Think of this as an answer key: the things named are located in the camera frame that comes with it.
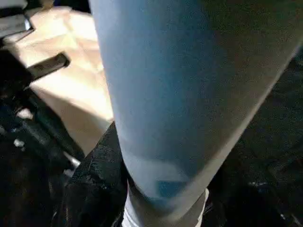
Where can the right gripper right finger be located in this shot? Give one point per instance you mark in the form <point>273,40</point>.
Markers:
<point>255,189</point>

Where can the black mat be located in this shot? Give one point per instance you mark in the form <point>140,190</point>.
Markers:
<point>279,142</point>

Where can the white plastic table top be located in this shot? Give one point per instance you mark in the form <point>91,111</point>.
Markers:
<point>71,75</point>

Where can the white plastic table leg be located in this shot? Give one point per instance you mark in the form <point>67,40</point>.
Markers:
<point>189,94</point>

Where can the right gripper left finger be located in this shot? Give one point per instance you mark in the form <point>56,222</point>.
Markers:
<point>92,189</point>

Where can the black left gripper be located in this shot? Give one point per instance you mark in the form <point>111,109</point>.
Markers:
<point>28,109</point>

